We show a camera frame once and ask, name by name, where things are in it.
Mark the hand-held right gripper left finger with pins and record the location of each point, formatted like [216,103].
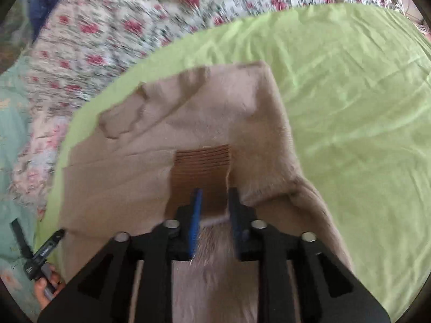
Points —
[196,215]

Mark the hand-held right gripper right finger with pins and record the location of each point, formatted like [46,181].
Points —
[235,218]

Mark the beige sweater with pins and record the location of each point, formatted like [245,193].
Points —
[208,114]

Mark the person's left hand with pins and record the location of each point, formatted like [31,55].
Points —
[45,291]

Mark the mint green patterned cloth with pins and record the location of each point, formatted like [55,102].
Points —
[13,161]

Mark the light green bed sheet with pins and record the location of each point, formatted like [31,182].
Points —
[343,114]

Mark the floral print blanket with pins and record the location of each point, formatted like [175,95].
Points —
[128,23]

